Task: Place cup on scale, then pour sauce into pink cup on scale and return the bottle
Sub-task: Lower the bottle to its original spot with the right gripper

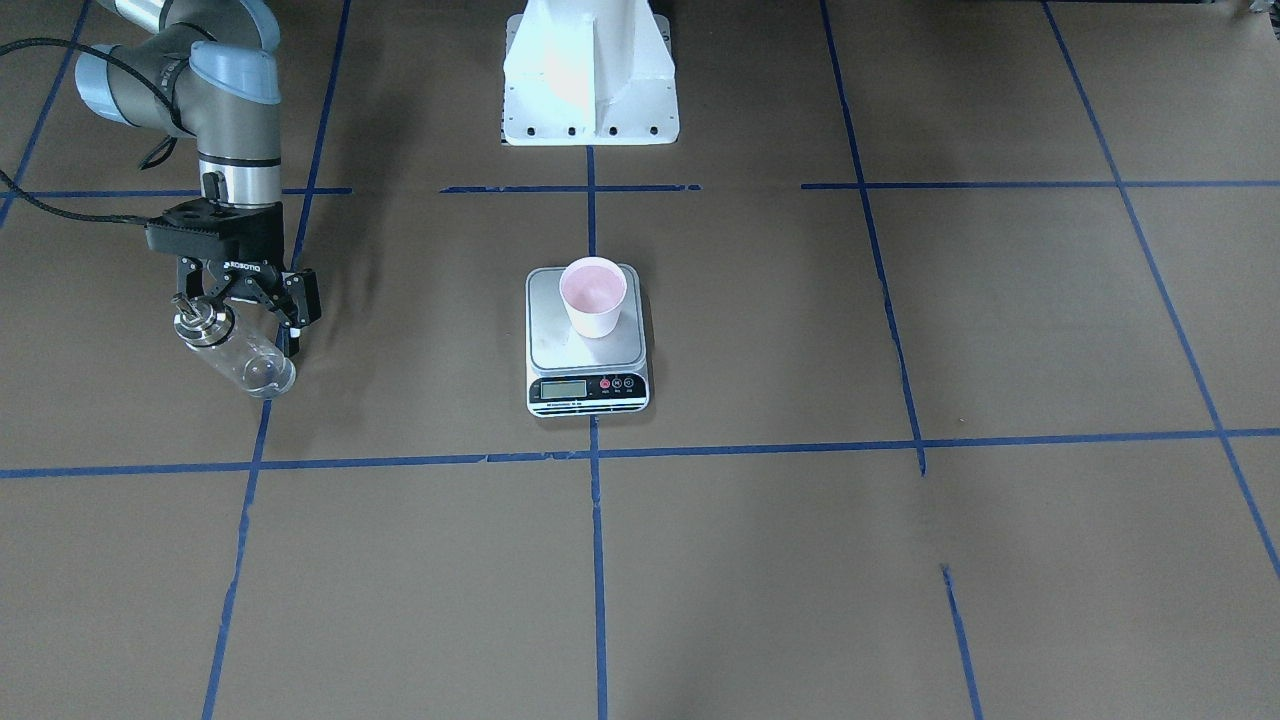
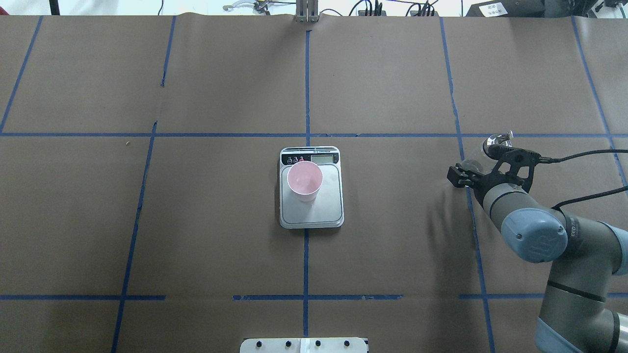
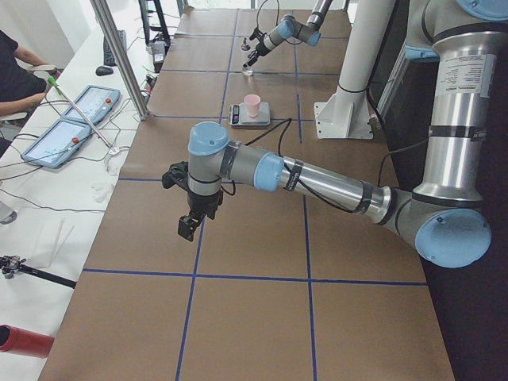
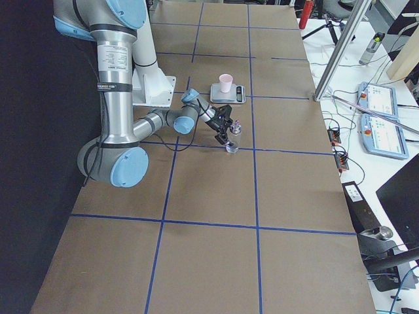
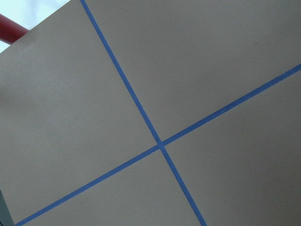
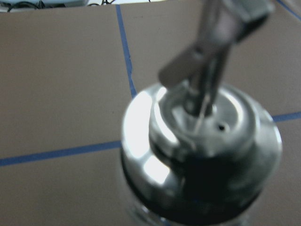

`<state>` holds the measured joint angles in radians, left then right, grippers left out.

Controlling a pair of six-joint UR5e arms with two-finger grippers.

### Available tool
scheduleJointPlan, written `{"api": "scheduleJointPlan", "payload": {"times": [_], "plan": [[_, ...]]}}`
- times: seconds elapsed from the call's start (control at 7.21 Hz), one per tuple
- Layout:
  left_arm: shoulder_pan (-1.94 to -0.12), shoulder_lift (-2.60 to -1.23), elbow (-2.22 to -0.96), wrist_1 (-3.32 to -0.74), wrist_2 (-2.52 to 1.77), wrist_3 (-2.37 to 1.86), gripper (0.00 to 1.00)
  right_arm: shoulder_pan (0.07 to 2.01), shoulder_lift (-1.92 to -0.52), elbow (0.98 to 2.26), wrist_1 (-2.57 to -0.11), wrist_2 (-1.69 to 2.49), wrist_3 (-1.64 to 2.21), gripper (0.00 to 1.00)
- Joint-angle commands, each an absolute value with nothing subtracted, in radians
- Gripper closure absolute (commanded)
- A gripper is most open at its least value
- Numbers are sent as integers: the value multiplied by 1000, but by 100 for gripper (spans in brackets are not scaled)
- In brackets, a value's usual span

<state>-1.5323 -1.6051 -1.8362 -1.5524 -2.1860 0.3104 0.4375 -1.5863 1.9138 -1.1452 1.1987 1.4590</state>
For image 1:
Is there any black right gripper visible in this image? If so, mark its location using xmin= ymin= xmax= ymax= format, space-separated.
xmin=175 ymin=258 xmax=323 ymax=357

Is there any pink plastic cup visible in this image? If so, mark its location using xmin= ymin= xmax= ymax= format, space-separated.
xmin=558 ymin=258 xmax=628 ymax=340

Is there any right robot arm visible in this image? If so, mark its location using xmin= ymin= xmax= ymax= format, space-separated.
xmin=76 ymin=1 xmax=321 ymax=356

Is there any silver digital kitchen scale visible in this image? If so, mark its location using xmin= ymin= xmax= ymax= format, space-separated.
xmin=525 ymin=264 xmax=652 ymax=418

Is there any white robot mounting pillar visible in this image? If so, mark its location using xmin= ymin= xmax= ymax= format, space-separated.
xmin=500 ymin=1 xmax=681 ymax=147

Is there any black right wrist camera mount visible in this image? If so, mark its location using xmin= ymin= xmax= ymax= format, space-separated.
xmin=145 ymin=199 xmax=284 ymax=268

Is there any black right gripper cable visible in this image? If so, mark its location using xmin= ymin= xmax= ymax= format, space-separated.
xmin=0 ymin=38 xmax=191 ymax=227

